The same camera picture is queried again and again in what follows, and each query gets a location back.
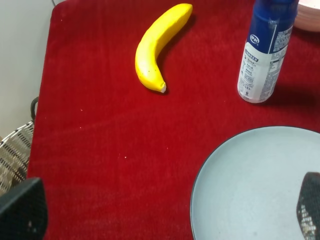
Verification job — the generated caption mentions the blue white yogurt bottle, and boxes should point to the blue white yogurt bottle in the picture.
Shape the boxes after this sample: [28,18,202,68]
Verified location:
[237,0,299,104]

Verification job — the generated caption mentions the woven basket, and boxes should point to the woven basket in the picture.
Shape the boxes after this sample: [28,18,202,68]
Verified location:
[0,97,39,195]

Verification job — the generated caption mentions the grey round plate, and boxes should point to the grey round plate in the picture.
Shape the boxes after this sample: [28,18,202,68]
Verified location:
[190,126,320,240]

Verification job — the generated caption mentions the red velvet tablecloth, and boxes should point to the red velvet tablecloth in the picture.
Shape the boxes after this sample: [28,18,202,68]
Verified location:
[28,0,320,240]

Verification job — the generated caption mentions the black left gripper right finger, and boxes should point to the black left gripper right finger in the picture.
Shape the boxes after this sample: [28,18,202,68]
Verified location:
[296,172,320,240]

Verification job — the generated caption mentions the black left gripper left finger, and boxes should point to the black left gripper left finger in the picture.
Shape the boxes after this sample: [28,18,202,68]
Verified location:
[0,177,48,240]

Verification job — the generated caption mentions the yellow banana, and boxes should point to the yellow banana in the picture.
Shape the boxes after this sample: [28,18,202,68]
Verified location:
[134,3,193,93]

